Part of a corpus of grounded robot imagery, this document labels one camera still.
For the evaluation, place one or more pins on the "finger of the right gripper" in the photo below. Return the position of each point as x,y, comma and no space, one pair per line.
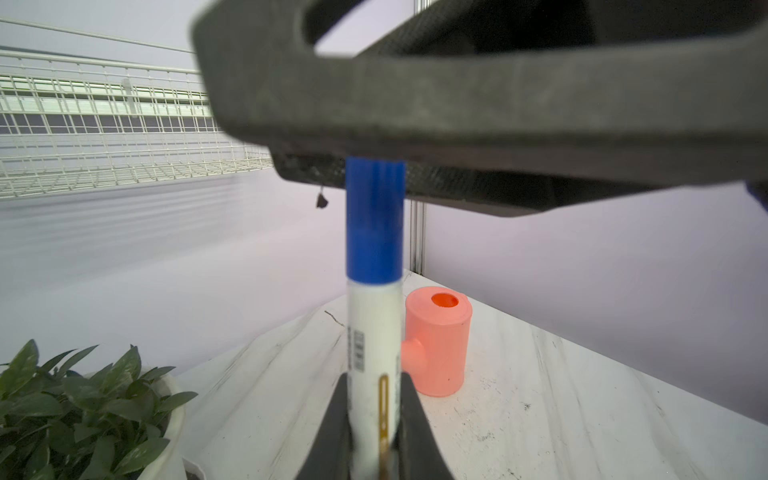
501,182

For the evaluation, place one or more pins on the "white wire wall basket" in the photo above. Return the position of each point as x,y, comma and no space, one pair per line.
72,122

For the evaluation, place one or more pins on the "potted green plant white pot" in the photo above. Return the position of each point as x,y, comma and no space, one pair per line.
122,422

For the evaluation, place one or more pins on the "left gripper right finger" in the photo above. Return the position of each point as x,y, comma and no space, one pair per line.
419,455

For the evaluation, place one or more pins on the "blue pen cap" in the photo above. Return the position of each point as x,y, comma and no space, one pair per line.
375,195

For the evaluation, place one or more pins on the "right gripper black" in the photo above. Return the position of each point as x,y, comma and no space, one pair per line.
649,92

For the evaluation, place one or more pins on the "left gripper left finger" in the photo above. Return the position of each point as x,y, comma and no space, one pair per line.
330,453

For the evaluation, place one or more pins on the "pink watering can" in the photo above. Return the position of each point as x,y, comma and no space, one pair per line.
437,330

